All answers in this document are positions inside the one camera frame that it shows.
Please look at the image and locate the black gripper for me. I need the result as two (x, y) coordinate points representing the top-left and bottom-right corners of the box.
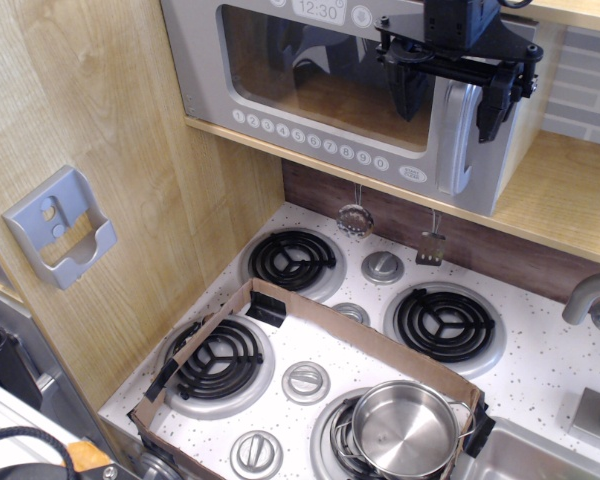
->
(375, 1), (543, 143)

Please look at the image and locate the silver toy microwave door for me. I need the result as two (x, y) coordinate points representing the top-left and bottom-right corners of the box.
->
(159, 0), (539, 217)

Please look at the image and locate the wooden shelf board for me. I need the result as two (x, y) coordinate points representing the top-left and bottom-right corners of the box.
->
(184, 117), (600, 263)

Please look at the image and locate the hanging metal slotted spatula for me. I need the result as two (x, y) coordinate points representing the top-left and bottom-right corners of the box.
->
(415, 210), (446, 266)

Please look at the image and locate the hanging metal strainer ladle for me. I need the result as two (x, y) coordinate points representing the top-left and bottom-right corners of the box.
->
(336, 184), (375, 239)

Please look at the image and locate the back silver stove knob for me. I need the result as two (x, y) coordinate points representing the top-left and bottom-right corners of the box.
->
(361, 251), (404, 285)

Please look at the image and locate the silver stove knob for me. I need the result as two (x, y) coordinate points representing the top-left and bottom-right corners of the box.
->
(281, 361), (331, 405)
(332, 302), (371, 326)
(230, 430), (284, 480)
(361, 251), (404, 285)

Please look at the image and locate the back left black burner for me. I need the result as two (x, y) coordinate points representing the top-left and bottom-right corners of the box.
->
(237, 228), (347, 303)

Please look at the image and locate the black burner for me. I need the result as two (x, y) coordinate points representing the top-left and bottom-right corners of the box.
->
(237, 228), (347, 303)
(309, 388), (381, 479)
(382, 281), (507, 379)
(166, 315), (276, 420)

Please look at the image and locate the back right black burner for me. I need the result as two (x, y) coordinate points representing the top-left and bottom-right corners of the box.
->
(382, 281), (507, 379)

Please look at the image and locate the middle silver stove knob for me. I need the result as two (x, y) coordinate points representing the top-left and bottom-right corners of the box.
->
(332, 302), (371, 326)

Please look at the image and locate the silver toy faucet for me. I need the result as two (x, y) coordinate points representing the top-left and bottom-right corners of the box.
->
(562, 274), (600, 330)

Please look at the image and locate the centre silver stove knob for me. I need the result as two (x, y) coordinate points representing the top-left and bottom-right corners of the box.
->
(281, 361), (331, 405)

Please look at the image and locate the stainless steel pot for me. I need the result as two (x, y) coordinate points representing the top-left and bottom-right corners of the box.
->
(338, 380), (476, 479)

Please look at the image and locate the front left black burner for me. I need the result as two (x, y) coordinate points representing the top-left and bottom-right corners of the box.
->
(166, 315), (276, 420)

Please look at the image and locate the metal sink basin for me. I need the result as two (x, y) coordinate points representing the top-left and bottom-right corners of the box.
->
(451, 417), (600, 480)

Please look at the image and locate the front right black burner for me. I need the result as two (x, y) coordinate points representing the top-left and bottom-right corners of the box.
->
(309, 388), (381, 479)

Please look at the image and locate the front silver stove knob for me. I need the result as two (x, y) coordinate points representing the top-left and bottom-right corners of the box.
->
(230, 430), (284, 480)

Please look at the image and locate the silver oven front knob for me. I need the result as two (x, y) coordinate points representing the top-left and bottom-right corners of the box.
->
(139, 452), (182, 480)

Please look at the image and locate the brown cardboard barrier frame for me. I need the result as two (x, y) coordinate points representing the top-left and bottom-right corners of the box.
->
(130, 280), (486, 479)

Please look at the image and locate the grey wall phone holder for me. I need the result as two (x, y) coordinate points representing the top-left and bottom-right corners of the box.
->
(2, 165), (117, 290)

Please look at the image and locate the black braided cable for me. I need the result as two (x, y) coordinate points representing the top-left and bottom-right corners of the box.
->
(0, 425), (76, 480)

